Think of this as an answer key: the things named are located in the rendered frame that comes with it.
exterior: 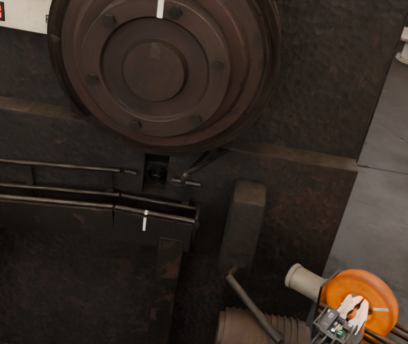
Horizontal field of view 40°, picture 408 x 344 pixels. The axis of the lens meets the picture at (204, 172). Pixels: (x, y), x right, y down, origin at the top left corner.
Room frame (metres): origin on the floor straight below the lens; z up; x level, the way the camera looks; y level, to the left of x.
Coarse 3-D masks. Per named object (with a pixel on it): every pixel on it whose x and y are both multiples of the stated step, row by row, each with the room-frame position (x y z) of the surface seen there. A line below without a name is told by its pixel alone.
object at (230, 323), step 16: (224, 320) 0.94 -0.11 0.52; (240, 320) 0.94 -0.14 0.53; (256, 320) 0.95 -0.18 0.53; (272, 320) 0.95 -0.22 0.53; (288, 320) 0.97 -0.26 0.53; (224, 336) 0.90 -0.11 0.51; (240, 336) 0.90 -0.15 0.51; (256, 336) 0.91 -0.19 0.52; (288, 336) 0.92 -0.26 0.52; (304, 336) 0.92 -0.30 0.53
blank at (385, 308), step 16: (352, 272) 0.90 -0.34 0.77; (368, 272) 0.90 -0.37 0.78; (336, 288) 0.90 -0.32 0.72; (352, 288) 0.88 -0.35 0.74; (368, 288) 0.86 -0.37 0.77; (384, 288) 0.86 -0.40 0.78; (336, 304) 0.89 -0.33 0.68; (384, 304) 0.84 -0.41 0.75; (368, 320) 0.85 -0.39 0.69; (384, 320) 0.83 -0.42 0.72
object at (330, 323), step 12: (324, 312) 0.81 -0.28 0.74; (336, 312) 0.80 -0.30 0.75; (312, 324) 0.77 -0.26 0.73; (324, 324) 0.77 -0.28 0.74; (336, 324) 0.78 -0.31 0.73; (348, 324) 0.79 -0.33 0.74; (312, 336) 0.78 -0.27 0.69; (324, 336) 0.76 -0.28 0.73; (336, 336) 0.76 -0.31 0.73; (348, 336) 0.75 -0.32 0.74
